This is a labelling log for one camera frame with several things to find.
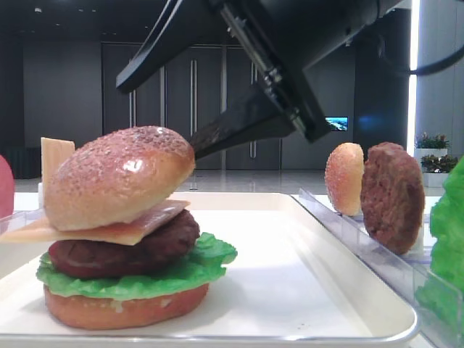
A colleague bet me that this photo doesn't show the potted plants in planter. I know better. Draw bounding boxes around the potted plants in planter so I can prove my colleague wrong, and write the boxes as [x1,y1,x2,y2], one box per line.
[414,132,457,188]

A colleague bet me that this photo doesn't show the sesame top bun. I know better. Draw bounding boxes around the sesame top bun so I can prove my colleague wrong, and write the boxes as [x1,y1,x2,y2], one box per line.
[43,125,195,231]

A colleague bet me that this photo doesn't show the wall display screen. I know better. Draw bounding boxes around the wall display screen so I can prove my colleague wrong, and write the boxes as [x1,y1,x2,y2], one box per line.
[326,117,348,131]

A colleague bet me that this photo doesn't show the clear acrylic rail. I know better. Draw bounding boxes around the clear acrylic rail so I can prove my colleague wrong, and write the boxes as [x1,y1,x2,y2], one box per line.
[1,209,45,240]
[294,189,463,347]

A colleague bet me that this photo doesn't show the sesame bun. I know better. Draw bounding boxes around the sesame bun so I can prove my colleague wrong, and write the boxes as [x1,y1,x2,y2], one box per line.
[324,142,364,216]
[43,125,195,231]

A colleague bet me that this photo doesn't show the brown meat patty on burger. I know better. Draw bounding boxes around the brown meat patty on burger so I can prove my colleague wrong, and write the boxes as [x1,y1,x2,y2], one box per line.
[137,210,199,265]

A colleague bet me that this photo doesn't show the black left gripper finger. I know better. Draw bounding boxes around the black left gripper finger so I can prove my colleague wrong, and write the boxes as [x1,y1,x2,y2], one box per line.
[116,0,238,94]

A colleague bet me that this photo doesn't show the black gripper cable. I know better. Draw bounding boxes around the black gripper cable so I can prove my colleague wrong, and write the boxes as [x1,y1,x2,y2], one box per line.
[376,32,464,75]

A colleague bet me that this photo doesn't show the standing orange cheese slice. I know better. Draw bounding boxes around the standing orange cheese slice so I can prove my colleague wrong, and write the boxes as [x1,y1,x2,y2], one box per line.
[38,137,75,208]

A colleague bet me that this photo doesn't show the bottom bun half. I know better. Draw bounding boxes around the bottom bun half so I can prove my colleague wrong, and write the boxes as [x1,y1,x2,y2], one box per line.
[43,283,209,330]

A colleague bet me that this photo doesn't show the standing sesame bun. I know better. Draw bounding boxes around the standing sesame bun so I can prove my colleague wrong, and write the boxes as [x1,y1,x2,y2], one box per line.
[324,142,364,216]

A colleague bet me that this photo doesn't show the green lettuce leaf on burger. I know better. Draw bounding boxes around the green lettuce leaf on burger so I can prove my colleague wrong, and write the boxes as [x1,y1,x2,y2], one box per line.
[36,232,238,301]

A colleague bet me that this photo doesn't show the white metal tray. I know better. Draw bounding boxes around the white metal tray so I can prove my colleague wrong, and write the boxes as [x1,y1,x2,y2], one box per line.
[1,192,420,347]

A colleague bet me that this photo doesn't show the right clear acrylic rail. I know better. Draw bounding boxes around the right clear acrylic rail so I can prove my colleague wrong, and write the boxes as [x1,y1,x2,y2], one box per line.
[294,189,463,347]

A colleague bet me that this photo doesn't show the left clear acrylic rail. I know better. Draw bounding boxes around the left clear acrylic rail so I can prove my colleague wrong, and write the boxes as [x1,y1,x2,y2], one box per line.
[1,209,45,240]

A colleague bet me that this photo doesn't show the standing green lettuce leaf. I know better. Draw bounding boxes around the standing green lettuce leaf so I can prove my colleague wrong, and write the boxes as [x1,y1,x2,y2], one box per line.
[416,160,463,331]

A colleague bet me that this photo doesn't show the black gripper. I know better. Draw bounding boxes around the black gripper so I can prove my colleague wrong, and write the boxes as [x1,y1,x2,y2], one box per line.
[190,1,397,159]

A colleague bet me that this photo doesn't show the red tomato slice on burger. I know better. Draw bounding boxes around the red tomato slice on burger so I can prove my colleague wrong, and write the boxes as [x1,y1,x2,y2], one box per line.
[48,240,167,279]

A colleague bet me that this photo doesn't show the standing red tomato slice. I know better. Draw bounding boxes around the standing red tomato slice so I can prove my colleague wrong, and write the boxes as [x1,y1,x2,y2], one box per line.
[0,157,15,218]

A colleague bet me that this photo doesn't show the standing brown meat patty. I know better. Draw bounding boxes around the standing brown meat patty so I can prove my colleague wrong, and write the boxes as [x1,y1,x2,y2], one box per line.
[360,142,425,254]

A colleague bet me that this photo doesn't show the orange cheese slice on burger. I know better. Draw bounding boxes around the orange cheese slice on burger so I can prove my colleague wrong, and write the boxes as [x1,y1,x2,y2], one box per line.
[1,199,190,246]

